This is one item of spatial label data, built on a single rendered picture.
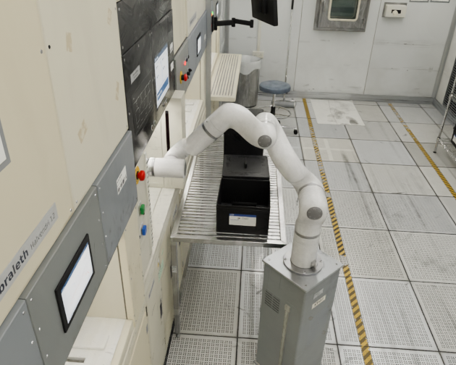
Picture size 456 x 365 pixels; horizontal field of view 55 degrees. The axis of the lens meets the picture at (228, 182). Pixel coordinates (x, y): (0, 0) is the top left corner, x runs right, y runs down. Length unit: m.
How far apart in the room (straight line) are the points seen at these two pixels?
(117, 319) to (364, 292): 1.92
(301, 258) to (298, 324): 0.32
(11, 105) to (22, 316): 0.38
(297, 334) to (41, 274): 1.55
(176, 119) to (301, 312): 1.13
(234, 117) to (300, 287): 0.82
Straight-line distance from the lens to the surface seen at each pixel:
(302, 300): 2.11
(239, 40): 6.34
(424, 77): 6.87
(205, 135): 1.79
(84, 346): 1.73
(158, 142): 2.36
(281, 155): 1.82
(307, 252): 2.07
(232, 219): 2.27
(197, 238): 2.28
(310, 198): 1.87
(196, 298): 3.04
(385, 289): 3.32
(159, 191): 2.47
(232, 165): 2.74
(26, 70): 0.88
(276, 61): 6.41
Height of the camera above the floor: 2.16
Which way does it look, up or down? 30 degrees down
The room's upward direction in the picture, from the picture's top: 2 degrees clockwise
